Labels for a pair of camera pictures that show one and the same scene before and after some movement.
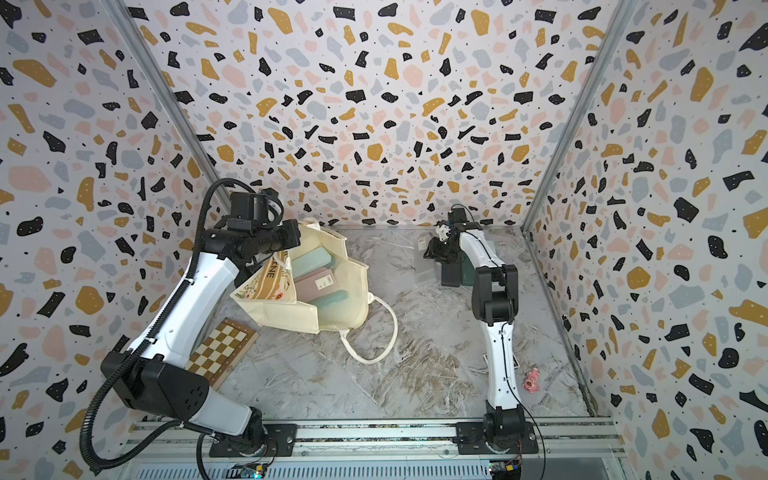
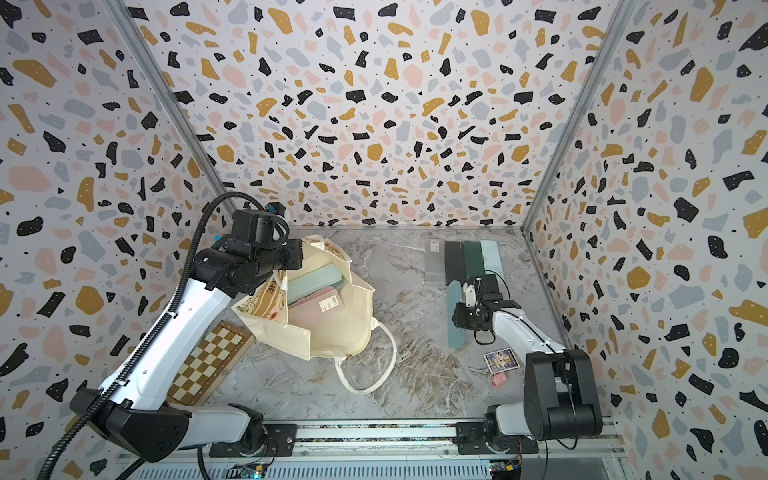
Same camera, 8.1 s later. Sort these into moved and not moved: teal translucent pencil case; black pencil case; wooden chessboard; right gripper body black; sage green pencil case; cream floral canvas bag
Moved: sage green pencil case; teal translucent pencil case; right gripper body black; cream floral canvas bag
Not moved: wooden chessboard; black pencil case
